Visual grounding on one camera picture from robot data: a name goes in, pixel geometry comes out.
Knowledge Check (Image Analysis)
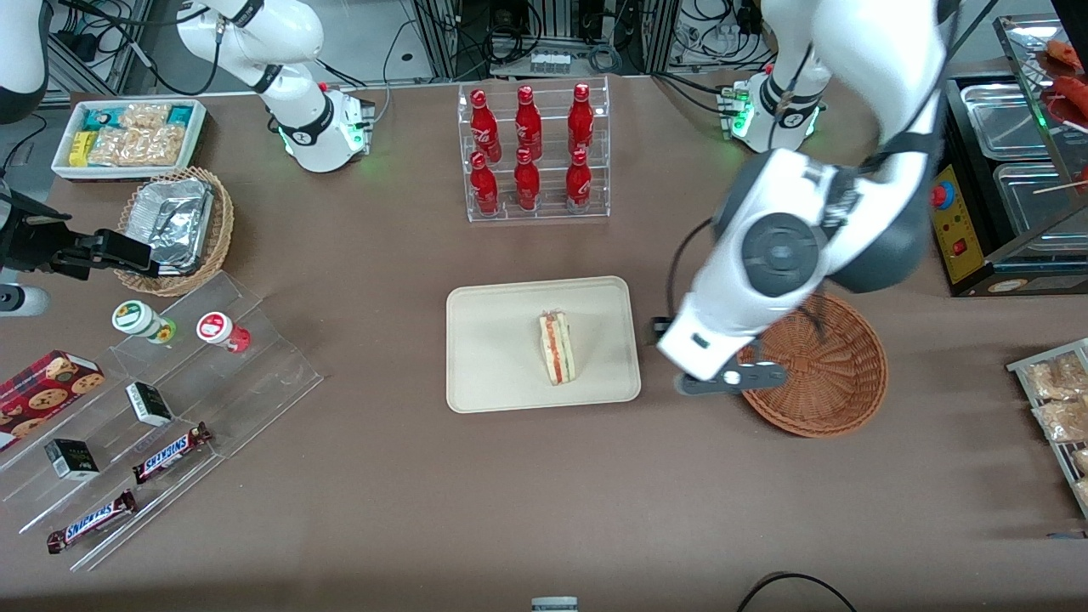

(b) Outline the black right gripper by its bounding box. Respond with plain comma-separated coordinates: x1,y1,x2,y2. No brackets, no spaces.
0,195,156,281

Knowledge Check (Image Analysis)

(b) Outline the triangular sandwich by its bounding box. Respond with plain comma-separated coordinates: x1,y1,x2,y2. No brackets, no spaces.
538,311,577,387

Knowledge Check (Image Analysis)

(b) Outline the light tan wicker basket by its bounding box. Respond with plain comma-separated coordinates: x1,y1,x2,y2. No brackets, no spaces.
113,166,235,298

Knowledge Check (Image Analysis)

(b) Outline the beige plastic tray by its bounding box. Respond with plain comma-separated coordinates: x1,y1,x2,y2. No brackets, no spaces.
445,275,643,415

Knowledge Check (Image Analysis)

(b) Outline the brown round wicker basket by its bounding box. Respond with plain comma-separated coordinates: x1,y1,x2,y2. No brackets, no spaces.
735,292,889,439

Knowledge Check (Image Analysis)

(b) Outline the aluminium foil container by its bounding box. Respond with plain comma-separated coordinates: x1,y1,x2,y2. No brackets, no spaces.
127,177,215,275

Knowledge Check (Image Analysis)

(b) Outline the green yogurt cup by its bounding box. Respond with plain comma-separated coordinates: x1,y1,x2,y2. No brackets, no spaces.
111,300,178,344

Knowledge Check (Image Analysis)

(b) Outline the white rectangular snack bin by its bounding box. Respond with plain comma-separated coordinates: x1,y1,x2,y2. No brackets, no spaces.
51,99,207,182

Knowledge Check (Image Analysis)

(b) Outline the clear bag of crackers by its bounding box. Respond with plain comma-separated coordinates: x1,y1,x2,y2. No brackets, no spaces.
119,103,173,130
88,126,188,168

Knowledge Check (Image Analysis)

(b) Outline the red yogurt cup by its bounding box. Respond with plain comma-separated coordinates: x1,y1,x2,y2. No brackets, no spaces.
196,312,252,354

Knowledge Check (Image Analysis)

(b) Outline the small black carton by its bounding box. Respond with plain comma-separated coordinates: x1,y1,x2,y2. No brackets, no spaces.
44,439,100,481
126,382,174,428

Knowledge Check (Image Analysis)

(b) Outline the clear acrylic bottle rack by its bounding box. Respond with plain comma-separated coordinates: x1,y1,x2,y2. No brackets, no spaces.
457,75,611,224

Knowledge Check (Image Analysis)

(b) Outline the red cookie box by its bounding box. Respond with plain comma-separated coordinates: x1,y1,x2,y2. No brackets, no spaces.
0,349,105,451

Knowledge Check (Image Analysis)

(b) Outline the red cola bottle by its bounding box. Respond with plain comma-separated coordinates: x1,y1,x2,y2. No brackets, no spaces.
513,148,541,212
568,82,595,156
515,85,543,161
565,148,592,211
470,151,500,216
470,88,502,164

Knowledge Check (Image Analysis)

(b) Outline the clear acrylic stepped display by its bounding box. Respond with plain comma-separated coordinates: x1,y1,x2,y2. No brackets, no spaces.
0,270,324,572

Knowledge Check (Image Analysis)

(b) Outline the aluminium profile stand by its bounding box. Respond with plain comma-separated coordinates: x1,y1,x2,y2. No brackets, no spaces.
47,0,158,96

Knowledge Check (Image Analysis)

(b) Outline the snickers chocolate bar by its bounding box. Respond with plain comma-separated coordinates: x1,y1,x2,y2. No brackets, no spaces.
47,490,137,555
132,422,213,485

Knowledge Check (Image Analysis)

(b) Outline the black hot food display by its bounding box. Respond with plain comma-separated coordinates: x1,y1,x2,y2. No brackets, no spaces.
926,13,1088,298

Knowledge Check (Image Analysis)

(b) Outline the stainless steel pan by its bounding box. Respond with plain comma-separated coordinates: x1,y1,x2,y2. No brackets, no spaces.
993,161,1088,243
959,81,1063,162

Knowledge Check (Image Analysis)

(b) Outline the clear bag of pastries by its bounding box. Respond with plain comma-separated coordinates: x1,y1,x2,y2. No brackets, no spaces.
1033,399,1088,443
1023,353,1088,402

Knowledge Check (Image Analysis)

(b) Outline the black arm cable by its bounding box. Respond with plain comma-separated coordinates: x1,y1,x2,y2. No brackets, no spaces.
666,217,717,322

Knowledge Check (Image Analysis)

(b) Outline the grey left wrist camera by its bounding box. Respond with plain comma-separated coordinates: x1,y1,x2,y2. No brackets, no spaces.
678,363,789,398

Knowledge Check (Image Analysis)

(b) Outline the black cable loop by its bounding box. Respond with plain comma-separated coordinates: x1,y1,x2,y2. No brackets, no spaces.
735,572,859,612

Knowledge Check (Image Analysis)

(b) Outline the grey wire rack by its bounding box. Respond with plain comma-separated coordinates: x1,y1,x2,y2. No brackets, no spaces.
1007,338,1088,519

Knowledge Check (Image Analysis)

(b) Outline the aluminium equipment frame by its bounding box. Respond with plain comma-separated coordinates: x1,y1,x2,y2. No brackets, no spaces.
412,0,681,82

